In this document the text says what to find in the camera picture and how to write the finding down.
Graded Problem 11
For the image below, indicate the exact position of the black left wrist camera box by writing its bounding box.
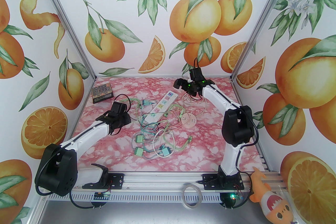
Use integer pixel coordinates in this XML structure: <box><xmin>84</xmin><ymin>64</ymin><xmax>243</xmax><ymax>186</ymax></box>
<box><xmin>112</xmin><ymin>102</ymin><xmax>128</xmax><ymax>116</ymax></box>

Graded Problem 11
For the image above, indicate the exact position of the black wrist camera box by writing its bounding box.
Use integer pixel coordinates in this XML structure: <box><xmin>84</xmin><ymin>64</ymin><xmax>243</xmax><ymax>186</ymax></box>
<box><xmin>189</xmin><ymin>67</ymin><xmax>203</xmax><ymax>82</ymax></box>
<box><xmin>112</xmin><ymin>102</ymin><xmax>128</xmax><ymax>116</ymax></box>

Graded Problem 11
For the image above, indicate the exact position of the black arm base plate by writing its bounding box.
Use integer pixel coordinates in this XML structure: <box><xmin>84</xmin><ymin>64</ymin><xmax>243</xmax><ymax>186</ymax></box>
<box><xmin>203</xmin><ymin>174</ymin><xmax>244</xmax><ymax>190</ymax></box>
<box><xmin>82</xmin><ymin>173</ymin><xmax>124</xmax><ymax>189</ymax></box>

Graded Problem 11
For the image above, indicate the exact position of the aluminium frame post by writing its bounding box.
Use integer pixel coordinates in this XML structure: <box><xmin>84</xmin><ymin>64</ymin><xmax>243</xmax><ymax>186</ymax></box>
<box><xmin>31</xmin><ymin>0</ymin><xmax>97</xmax><ymax>81</ymax></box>
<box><xmin>229</xmin><ymin>0</ymin><xmax>300</xmax><ymax>83</ymax></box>

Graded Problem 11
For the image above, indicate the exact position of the white power strip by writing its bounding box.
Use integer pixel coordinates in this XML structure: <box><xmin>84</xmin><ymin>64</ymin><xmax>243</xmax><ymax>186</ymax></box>
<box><xmin>145</xmin><ymin>90</ymin><xmax>178</xmax><ymax>123</ymax></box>

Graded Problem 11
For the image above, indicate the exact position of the black gold calculator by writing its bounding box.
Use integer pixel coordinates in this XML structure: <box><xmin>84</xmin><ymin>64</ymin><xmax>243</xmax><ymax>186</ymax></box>
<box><xmin>91</xmin><ymin>82</ymin><xmax>114</xmax><ymax>104</ymax></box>

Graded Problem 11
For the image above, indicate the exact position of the orange shark plush toy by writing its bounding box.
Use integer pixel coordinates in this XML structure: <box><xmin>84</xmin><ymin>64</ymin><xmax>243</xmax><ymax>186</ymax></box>
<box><xmin>249</xmin><ymin>167</ymin><xmax>294</xmax><ymax>224</ymax></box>

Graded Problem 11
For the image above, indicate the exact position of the aluminium back rail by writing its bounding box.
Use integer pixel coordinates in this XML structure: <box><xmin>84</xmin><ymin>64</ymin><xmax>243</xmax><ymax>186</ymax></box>
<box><xmin>94</xmin><ymin>75</ymin><xmax>233</xmax><ymax>79</ymax></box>

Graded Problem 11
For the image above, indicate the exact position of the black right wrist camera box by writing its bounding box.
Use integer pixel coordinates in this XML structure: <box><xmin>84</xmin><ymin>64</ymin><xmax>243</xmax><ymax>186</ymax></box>
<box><xmin>189</xmin><ymin>67</ymin><xmax>203</xmax><ymax>82</ymax></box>

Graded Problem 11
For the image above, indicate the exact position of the clear tape roll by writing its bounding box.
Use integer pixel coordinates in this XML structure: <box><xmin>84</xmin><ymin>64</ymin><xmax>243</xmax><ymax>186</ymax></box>
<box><xmin>182</xmin><ymin>183</ymin><xmax>202</xmax><ymax>210</ymax></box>

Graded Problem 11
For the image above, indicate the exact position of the white power strip cord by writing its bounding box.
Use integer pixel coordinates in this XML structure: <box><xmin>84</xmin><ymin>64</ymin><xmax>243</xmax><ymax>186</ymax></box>
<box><xmin>152</xmin><ymin>132</ymin><xmax>176</xmax><ymax>158</ymax></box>

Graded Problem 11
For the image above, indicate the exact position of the white round socket cord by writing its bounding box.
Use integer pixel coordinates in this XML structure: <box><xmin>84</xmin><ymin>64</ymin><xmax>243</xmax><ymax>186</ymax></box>
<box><xmin>182</xmin><ymin>92</ymin><xmax>208</xmax><ymax>119</ymax></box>

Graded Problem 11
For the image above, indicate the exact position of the teal USB cable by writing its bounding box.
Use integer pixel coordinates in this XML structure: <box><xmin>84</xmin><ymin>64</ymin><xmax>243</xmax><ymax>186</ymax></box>
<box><xmin>137</xmin><ymin>121</ymin><xmax>159</xmax><ymax>138</ymax></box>

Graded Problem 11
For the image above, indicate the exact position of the perforated metal strip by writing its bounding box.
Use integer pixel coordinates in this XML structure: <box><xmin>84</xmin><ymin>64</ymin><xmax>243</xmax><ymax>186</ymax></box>
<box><xmin>42</xmin><ymin>192</ymin><xmax>250</xmax><ymax>202</ymax></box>

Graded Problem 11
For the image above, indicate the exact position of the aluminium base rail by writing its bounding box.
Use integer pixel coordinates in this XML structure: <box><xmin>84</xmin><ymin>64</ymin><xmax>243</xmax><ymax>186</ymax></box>
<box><xmin>39</xmin><ymin>169</ymin><xmax>289</xmax><ymax>193</ymax></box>

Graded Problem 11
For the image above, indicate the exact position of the round pink white power socket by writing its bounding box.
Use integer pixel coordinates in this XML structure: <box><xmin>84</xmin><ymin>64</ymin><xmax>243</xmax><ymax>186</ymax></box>
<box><xmin>181</xmin><ymin>112</ymin><xmax>198</xmax><ymax>129</ymax></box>

